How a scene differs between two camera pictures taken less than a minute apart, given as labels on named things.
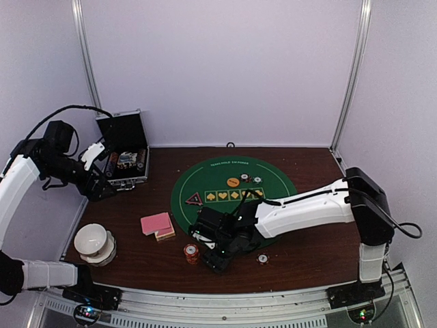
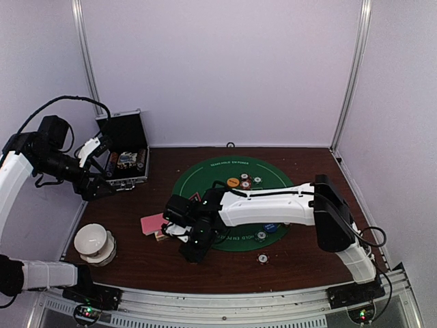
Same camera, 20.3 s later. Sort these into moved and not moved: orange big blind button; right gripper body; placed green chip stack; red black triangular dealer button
Moved: right gripper body
Not moved: red black triangular dealer button; orange big blind button; placed green chip stack
